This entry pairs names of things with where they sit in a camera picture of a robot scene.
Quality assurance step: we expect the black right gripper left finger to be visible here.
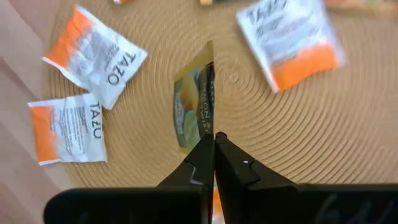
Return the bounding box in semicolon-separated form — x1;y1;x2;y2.
43;133;216;224

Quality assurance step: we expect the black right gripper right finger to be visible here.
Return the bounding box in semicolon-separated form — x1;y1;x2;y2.
215;131;398;224

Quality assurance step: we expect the round woven straw placemat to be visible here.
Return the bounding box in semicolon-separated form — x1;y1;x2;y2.
40;0;398;189

